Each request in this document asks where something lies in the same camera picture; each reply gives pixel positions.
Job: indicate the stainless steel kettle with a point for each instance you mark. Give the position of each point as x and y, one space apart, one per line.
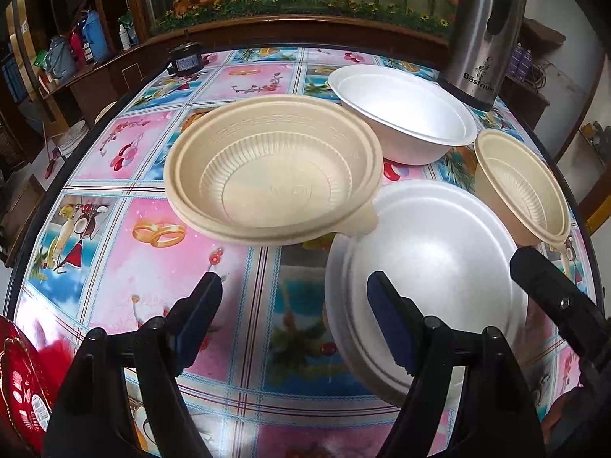
477 33

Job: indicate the red bottle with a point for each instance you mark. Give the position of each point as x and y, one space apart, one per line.
77 47

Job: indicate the wooden side cabinet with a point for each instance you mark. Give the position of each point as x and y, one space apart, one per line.
534 90

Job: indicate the red gift box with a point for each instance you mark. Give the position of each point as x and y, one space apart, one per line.
19 381

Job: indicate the white spray bottle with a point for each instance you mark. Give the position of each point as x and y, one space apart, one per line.
126 33

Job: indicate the stack of white plates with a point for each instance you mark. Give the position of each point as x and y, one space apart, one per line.
71 137

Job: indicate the large beige plastic bowl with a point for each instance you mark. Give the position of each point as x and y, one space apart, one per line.
267 176

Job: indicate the white foam plate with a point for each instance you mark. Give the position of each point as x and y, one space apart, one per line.
444 257

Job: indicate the white foam bowl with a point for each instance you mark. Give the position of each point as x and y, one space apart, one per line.
405 109

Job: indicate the purple bottles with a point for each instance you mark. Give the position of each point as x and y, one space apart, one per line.
521 62

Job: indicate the grey-blue bag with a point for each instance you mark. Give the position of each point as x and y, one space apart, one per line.
62 59

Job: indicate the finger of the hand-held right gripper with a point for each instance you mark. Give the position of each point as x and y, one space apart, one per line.
553 291

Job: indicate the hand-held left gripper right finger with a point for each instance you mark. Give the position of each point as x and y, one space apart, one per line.
389 317

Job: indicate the wooden shelf unit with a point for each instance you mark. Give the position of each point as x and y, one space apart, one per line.
43 95

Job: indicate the colourful printed tablecloth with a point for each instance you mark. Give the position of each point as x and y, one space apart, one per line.
143 267

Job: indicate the blue thermos jug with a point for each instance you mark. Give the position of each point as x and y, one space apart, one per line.
94 36

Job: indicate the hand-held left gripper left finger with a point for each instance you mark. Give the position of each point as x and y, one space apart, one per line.
199 316

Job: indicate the small beige plastic bowl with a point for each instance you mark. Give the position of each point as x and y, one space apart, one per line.
520 186

